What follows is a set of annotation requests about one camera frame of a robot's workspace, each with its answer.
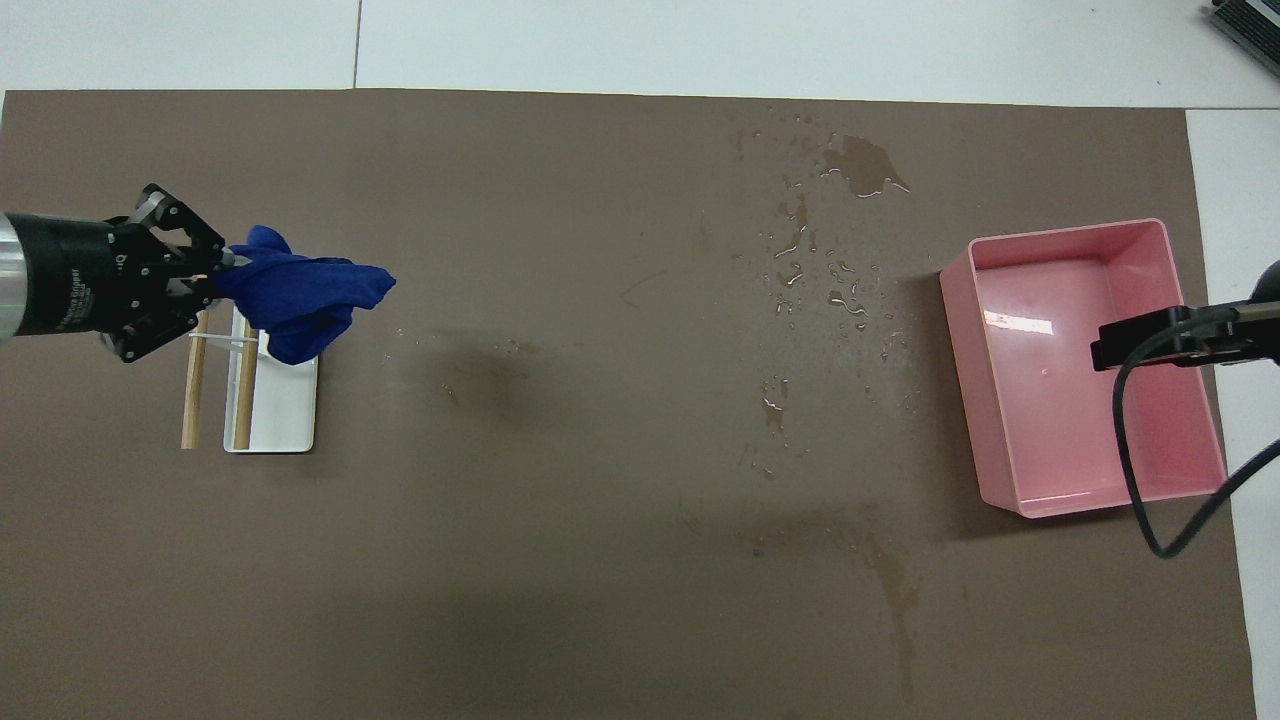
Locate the grey ribbed device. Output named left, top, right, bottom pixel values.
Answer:
left=1205, top=0, right=1280, bottom=51

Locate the pink plastic bin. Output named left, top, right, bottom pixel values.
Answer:
left=939, top=218, right=1229, bottom=520

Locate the white towel rack base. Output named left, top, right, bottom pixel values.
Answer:
left=223, top=300, right=320, bottom=455

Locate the blue towel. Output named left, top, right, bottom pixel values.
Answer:
left=212, top=225, right=397, bottom=366

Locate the brown table mat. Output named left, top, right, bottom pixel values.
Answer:
left=0, top=88, right=1259, bottom=720

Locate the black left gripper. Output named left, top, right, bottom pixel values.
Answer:
left=5, top=183, right=237, bottom=363

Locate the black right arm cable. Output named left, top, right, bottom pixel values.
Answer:
left=1112, top=305, right=1280, bottom=559

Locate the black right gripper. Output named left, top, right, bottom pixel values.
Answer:
left=1092, top=258, right=1280, bottom=371

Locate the spilled water puddle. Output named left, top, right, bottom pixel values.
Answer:
left=822, top=133, right=911, bottom=199

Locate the wooden rack rod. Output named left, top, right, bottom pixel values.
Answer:
left=181, top=310, right=211, bottom=450
left=233, top=328, right=259, bottom=451

